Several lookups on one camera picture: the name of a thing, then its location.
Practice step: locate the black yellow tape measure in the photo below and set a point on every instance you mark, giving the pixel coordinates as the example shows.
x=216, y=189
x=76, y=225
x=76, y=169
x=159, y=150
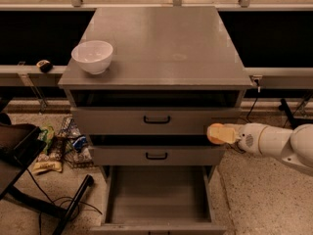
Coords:
x=44, y=66

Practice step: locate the white ceramic bowl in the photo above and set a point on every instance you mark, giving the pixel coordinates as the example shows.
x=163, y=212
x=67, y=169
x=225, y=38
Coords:
x=93, y=56

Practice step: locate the black chair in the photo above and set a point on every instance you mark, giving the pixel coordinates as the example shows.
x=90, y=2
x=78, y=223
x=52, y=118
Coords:
x=19, y=146

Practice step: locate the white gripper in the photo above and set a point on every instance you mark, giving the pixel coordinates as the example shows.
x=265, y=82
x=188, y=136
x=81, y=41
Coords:
x=248, y=137

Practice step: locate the grey open bottom drawer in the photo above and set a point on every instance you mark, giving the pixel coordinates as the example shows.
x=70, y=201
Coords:
x=158, y=200

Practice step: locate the wire basket with snacks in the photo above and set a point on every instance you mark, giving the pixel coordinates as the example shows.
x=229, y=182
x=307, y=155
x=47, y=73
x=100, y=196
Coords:
x=76, y=152

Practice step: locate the black stand base with wheel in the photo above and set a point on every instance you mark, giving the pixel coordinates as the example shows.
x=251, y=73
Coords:
x=295, y=122

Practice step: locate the grey middle drawer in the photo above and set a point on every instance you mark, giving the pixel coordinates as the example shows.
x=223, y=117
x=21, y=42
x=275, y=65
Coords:
x=156, y=155

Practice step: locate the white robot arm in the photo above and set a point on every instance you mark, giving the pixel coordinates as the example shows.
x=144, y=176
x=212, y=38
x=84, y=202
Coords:
x=291, y=147

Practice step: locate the yellow snack bag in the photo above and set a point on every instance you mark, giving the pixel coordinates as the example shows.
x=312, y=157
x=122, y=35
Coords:
x=45, y=163

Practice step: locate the grey drawer cabinet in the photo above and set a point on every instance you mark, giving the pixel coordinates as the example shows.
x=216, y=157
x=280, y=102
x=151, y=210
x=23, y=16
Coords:
x=163, y=58

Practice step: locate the grey top drawer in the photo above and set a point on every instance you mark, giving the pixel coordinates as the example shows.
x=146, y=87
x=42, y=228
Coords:
x=127, y=121

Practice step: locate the orange fruit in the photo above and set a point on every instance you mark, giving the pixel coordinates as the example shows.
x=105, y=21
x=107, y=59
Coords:
x=212, y=133

